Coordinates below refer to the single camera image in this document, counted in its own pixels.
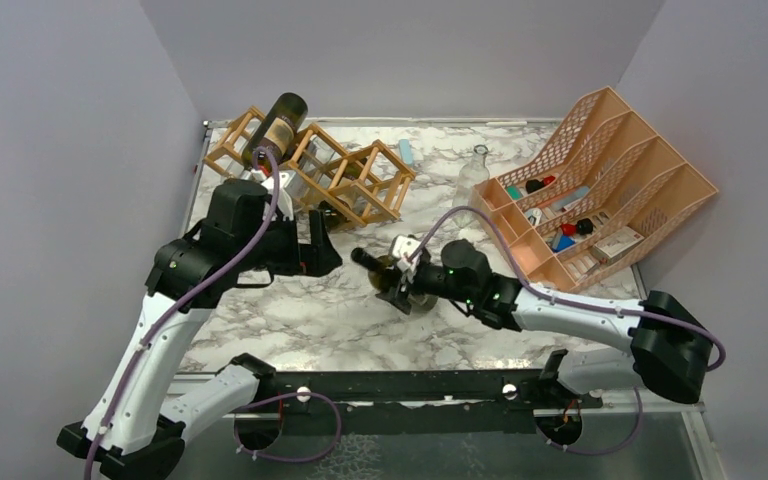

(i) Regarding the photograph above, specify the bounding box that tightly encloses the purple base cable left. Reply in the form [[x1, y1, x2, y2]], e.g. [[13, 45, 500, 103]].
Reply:
[[232, 389, 344, 465]]

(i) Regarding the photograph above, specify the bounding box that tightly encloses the dark bottle silver cap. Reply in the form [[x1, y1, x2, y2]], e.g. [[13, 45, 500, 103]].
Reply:
[[316, 201, 351, 232]]

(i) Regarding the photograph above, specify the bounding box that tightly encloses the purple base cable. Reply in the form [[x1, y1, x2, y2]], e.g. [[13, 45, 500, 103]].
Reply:
[[534, 387, 645, 458], [232, 389, 344, 465]]

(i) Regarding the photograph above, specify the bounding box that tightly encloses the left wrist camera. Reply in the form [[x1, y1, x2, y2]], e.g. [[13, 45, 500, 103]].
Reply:
[[240, 170, 295, 221]]

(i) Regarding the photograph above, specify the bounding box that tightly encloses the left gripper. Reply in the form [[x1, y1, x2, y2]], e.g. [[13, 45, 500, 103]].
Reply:
[[235, 209, 343, 277]]

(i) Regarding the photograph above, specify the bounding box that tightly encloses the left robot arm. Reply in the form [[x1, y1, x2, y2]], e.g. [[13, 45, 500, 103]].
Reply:
[[57, 179, 342, 479]]

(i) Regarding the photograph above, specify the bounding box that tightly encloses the green wine bottle beige label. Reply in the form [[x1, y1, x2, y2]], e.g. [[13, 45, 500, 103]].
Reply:
[[350, 247, 438, 315]]

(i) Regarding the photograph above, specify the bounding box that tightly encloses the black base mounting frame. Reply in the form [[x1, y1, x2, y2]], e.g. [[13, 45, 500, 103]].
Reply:
[[219, 367, 674, 444]]

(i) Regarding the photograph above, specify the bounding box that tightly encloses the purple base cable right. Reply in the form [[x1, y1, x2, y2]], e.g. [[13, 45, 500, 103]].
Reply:
[[534, 387, 645, 458]]

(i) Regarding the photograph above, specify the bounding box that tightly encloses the wooden wine rack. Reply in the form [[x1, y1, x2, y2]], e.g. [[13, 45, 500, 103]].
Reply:
[[203, 106, 416, 229]]

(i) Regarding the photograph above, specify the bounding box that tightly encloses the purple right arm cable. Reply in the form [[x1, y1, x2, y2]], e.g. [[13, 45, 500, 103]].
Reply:
[[407, 205, 728, 372]]

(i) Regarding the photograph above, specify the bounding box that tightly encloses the peach plastic desk organizer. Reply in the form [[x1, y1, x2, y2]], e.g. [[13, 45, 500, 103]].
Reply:
[[470, 87, 718, 292]]

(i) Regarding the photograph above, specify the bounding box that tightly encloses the clear glass bottle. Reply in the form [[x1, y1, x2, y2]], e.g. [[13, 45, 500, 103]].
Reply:
[[452, 144, 490, 207]]

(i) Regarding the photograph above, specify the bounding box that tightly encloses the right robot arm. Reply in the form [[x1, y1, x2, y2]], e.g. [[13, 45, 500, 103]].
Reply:
[[351, 236, 715, 407]]

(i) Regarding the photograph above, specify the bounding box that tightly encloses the light blue eraser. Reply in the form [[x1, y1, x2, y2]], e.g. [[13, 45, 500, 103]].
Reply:
[[398, 138, 415, 167]]

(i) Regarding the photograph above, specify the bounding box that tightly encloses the dark green top wine bottle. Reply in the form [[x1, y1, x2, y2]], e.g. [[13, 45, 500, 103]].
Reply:
[[241, 92, 308, 171]]

